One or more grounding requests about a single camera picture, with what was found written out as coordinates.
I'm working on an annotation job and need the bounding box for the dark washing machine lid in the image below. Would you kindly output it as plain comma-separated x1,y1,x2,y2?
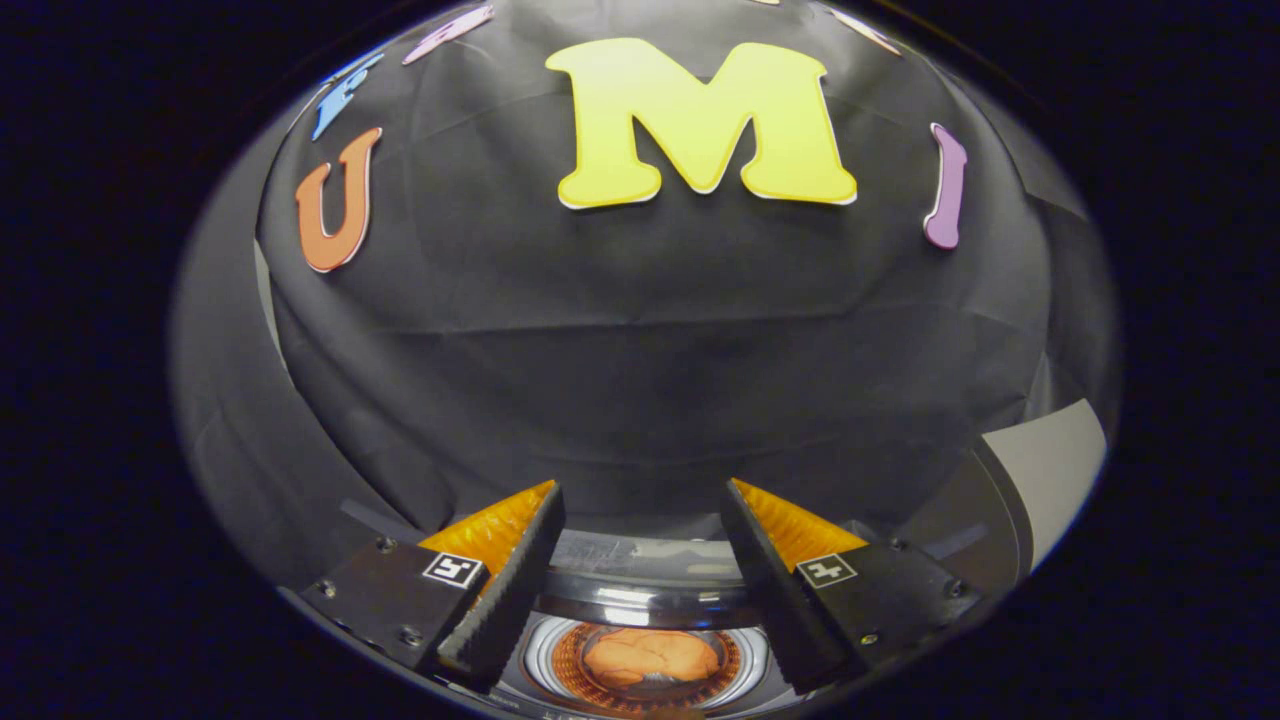
440,470,883,547

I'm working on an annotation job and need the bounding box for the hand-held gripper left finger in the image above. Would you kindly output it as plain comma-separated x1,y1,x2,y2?
298,480,568,694

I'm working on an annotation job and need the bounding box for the orange yellow shirt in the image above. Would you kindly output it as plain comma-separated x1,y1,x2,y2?
582,627,722,692

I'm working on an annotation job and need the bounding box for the grey washing machine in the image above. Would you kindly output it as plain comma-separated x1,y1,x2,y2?
340,495,967,718

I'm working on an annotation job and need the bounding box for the beige cabinet with grey top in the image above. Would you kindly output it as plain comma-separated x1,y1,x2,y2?
893,397,1110,593

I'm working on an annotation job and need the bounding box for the black backdrop cloth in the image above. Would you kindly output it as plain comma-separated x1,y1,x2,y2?
168,0,1123,591

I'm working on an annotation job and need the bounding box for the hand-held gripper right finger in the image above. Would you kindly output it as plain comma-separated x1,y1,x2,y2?
720,477,986,697

